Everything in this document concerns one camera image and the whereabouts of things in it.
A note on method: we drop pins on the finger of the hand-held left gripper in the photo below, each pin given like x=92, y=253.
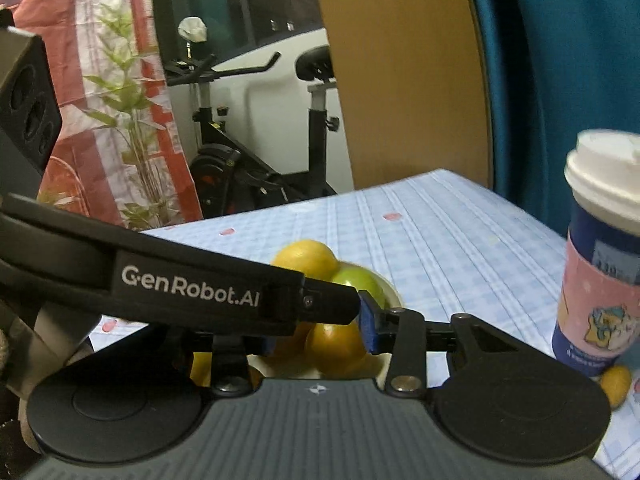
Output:
x=325, y=302

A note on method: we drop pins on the yellow-green round fruit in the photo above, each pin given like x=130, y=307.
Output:
x=369, y=282

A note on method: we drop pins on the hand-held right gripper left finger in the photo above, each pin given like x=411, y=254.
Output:
x=230, y=365

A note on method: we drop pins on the beige plate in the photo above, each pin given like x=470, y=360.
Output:
x=295, y=367

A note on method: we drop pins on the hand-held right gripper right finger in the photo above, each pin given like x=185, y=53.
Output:
x=370, y=327

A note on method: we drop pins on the wooden panel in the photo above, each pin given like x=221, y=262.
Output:
x=400, y=85

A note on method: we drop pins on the blue checked tablecloth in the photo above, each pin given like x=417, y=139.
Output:
x=450, y=240

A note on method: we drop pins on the blue curtain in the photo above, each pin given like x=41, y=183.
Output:
x=560, y=60

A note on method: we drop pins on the black exercise bike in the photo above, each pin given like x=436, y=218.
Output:
x=230, y=175

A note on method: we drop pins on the paper cup with white lid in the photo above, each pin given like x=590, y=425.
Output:
x=595, y=285

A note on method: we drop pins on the dark window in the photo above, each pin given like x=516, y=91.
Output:
x=240, y=0

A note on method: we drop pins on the small yellow fruit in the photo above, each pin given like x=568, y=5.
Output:
x=616, y=385

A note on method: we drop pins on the printed wall poster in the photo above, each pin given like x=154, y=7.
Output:
x=85, y=0

